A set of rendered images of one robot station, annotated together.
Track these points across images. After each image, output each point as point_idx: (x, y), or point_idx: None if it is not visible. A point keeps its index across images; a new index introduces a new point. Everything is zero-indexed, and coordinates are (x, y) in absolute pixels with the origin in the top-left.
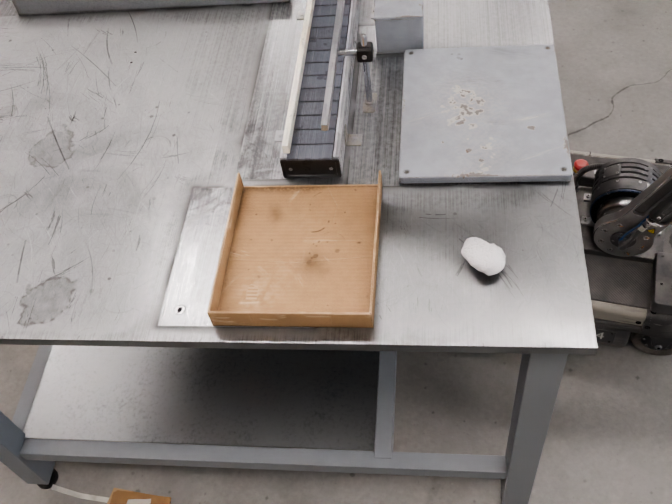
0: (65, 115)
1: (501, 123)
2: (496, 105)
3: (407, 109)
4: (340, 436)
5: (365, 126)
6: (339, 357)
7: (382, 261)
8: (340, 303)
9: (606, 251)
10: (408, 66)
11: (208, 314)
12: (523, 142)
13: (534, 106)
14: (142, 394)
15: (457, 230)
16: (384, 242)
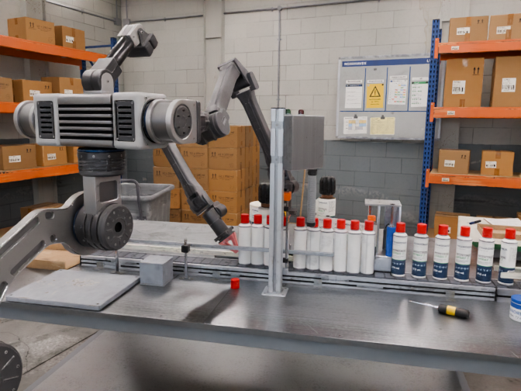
0: (175, 235)
1: (60, 287)
2: (73, 288)
3: (97, 273)
4: (47, 382)
5: (103, 271)
6: (88, 386)
7: (27, 268)
8: None
9: None
10: (126, 275)
11: None
12: (40, 289)
13: (59, 295)
14: (119, 337)
15: (19, 279)
16: (36, 269)
